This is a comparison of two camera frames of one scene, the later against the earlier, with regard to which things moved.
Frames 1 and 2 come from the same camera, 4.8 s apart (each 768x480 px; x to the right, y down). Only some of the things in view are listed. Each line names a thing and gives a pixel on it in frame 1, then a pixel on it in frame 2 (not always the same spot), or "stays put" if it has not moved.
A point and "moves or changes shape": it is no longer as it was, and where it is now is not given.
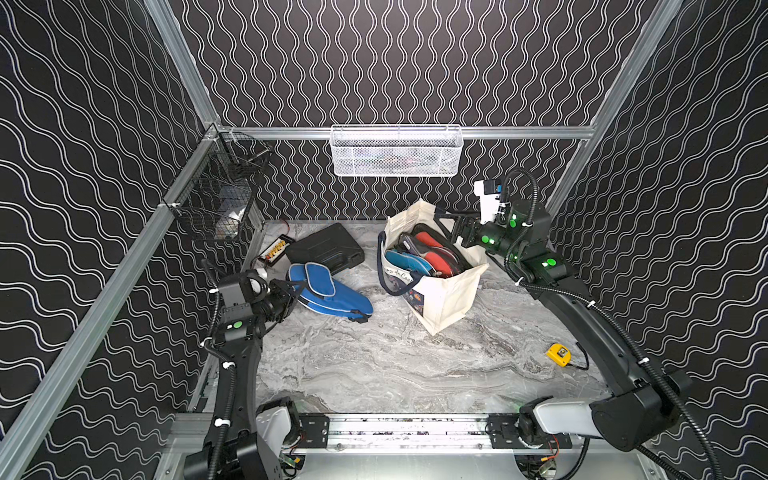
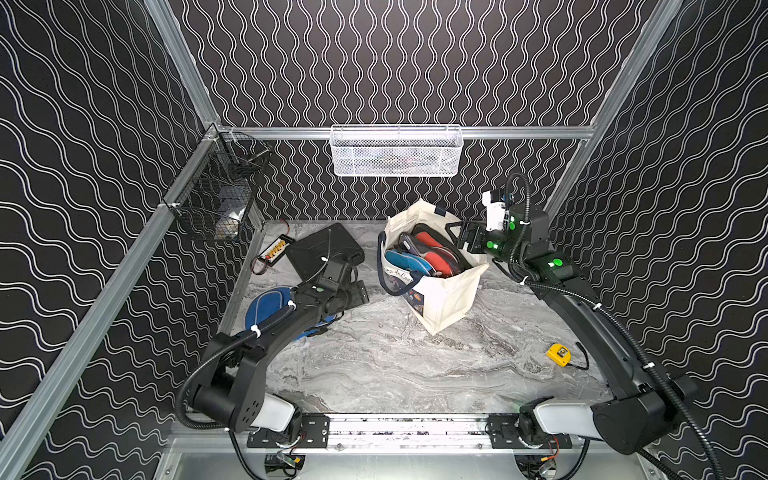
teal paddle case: x=409 y=262 stays put
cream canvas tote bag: x=429 y=263 stays put
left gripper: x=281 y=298 → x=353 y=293
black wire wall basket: x=213 y=193 stays put
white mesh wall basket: x=396 y=150 stays put
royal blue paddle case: x=320 y=291 moves or changes shape
